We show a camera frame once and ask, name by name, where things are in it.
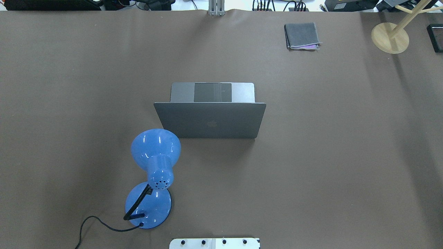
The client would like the grey laptop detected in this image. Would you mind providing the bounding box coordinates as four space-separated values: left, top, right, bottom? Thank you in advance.
154 82 267 139

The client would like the blue desk lamp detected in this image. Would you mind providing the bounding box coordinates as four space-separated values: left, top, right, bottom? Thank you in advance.
124 129 181 230

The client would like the folded grey cloth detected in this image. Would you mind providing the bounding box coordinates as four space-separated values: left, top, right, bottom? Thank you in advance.
284 22 321 50

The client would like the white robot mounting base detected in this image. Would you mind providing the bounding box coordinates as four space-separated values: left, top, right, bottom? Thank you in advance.
169 238 261 249

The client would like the wooden mug tree stand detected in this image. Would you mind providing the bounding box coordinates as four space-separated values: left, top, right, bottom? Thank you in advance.
371 0 443 55

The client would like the black tray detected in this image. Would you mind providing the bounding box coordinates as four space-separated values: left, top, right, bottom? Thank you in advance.
426 24 443 53

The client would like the aluminium frame post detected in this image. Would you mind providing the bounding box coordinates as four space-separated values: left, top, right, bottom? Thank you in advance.
208 0 226 16

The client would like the black lamp cable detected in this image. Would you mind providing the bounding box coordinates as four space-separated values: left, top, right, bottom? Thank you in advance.
75 216 144 249

